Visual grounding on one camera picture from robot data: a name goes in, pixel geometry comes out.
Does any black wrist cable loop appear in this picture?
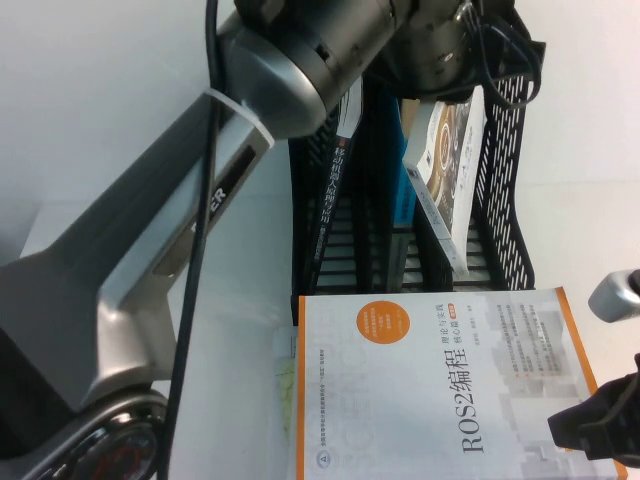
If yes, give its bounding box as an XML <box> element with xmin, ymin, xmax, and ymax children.
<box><xmin>452</xmin><ymin>0</ymin><xmax>547</xmax><ymax>115</ymax></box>

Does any white driverless car book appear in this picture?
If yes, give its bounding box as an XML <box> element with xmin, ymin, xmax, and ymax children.
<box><xmin>401</xmin><ymin>85</ymin><xmax>487</xmax><ymax>275</ymax></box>

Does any white orange ROS2 book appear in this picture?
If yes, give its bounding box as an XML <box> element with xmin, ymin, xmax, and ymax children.
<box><xmin>291</xmin><ymin>285</ymin><xmax>629</xmax><ymax>480</ymax></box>

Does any white zip tie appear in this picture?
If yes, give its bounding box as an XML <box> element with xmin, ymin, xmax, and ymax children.
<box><xmin>203</xmin><ymin>88</ymin><xmax>277</xmax><ymax>147</ymax></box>

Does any stained white paper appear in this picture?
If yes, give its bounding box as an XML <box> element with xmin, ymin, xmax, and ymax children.
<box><xmin>271</xmin><ymin>325</ymin><xmax>302</xmax><ymax>480</ymax></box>

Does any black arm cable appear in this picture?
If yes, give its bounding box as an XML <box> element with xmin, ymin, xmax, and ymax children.
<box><xmin>160</xmin><ymin>0</ymin><xmax>222</xmax><ymax>480</ymax></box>

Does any black plastic book stand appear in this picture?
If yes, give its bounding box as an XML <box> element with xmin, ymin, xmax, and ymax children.
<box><xmin>288</xmin><ymin>0</ymin><xmax>547</xmax><ymax>321</ymax></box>

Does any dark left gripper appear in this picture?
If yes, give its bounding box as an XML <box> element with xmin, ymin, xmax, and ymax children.
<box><xmin>385</xmin><ymin>0</ymin><xmax>482</xmax><ymax>101</ymax></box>

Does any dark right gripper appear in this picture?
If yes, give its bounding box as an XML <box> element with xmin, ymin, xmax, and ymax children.
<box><xmin>547</xmin><ymin>351</ymin><xmax>640</xmax><ymax>457</ymax></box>

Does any blue spine book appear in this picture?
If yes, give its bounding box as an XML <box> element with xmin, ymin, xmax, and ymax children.
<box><xmin>391</xmin><ymin>95</ymin><xmax>421</xmax><ymax>229</ymax></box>

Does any black spine robotics book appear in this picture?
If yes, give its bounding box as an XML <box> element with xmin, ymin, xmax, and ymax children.
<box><xmin>310</xmin><ymin>74</ymin><xmax>365</xmax><ymax>281</ymax></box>

